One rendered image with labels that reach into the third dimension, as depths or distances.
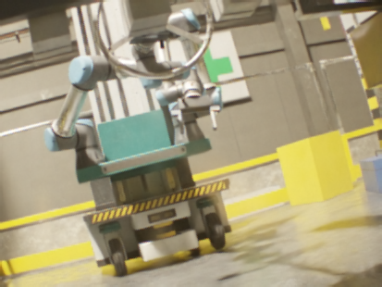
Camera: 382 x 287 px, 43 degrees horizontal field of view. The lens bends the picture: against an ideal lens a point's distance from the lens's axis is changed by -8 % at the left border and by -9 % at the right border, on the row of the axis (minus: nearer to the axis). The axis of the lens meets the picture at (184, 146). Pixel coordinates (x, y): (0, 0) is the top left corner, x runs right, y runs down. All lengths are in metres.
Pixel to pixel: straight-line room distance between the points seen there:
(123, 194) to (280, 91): 6.81
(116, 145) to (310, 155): 1.36
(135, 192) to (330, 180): 1.37
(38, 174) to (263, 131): 3.82
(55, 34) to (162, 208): 1.61
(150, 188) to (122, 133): 0.32
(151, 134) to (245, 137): 6.25
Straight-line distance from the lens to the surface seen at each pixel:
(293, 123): 9.19
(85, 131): 2.48
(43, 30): 0.85
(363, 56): 1.20
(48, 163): 8.36
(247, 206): 3.83
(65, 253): 3.65
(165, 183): 2.66
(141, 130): 2.64
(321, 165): 3.42
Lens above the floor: 0.34
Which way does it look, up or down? 4 degrees up
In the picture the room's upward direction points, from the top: 15 degrees counter-clockwise
